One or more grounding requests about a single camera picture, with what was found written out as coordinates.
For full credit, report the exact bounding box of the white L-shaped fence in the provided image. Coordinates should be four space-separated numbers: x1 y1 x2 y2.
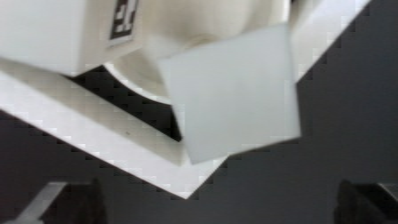
0 0 372 197

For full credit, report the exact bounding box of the white round stool seat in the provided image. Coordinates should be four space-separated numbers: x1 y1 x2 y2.
105 0 292 105

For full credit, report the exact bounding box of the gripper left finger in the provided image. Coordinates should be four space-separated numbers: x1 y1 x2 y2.
8 181 107 224

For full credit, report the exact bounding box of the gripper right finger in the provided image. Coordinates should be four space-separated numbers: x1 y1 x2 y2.
335 180 398 224

